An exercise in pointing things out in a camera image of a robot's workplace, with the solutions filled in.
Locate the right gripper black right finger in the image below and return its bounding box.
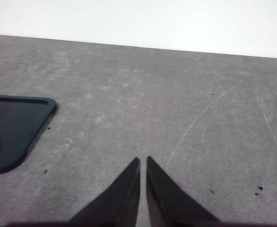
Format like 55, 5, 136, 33
146, 156, 224, 227

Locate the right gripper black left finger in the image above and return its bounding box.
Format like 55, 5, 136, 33
67, 157, 141, 227

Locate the black rectangular tray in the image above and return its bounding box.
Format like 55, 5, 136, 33
0, 94, 57, 175

